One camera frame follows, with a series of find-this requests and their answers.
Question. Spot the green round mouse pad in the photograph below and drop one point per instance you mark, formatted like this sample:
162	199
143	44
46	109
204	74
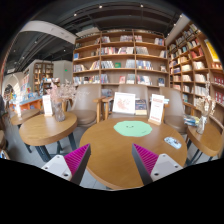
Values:
133	128

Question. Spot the round wooden centre table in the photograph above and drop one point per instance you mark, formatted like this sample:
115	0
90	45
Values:
111	161

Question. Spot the round wooden right table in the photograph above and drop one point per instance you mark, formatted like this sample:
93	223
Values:
208	143

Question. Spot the wooden bookshelf right wall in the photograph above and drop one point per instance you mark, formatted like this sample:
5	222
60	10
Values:
193	62

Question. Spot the white picture display board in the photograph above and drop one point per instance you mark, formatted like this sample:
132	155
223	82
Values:
124	103

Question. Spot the large wooden bookshelf back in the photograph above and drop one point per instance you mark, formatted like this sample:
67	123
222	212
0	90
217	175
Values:
123	56

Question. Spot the glass vase with pink flowers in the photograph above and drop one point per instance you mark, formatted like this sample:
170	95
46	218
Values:
60	94

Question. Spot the beige chair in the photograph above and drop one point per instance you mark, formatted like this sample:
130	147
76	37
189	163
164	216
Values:
87	104
174	114
140	92

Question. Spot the white sign card on stand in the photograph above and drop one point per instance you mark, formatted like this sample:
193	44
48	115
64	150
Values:
156	109

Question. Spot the beige chair middle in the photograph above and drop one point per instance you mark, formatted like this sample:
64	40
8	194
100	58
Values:
140	92

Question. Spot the stack of books right table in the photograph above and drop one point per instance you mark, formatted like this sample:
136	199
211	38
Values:
191	120

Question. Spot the small wooden table far left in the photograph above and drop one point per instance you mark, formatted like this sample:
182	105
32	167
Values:
25	115

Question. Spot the white computer mouse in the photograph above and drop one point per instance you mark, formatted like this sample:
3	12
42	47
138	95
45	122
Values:
173	142

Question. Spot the white sign on left table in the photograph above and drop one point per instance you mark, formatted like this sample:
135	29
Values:
47	105

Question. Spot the beige chair right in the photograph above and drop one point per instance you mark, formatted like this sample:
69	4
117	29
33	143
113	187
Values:
174	114

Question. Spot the glass vase with dried flowers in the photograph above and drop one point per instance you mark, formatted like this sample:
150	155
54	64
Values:
206	105

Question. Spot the dark book on chair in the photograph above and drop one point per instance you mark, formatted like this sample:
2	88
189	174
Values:
140	107

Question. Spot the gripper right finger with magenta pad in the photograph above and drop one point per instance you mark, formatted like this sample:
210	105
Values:
152	166

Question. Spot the distant wooden bookshelf left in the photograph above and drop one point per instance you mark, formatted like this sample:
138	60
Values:
43	74

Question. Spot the beige chair left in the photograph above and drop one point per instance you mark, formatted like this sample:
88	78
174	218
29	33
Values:
87	104

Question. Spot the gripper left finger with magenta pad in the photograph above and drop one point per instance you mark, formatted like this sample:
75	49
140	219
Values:
70	167

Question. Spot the round wooden left table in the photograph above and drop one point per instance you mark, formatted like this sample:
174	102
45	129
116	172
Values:
42	130

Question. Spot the round wooden table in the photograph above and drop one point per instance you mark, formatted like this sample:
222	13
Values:
208	143
42	130
111	161

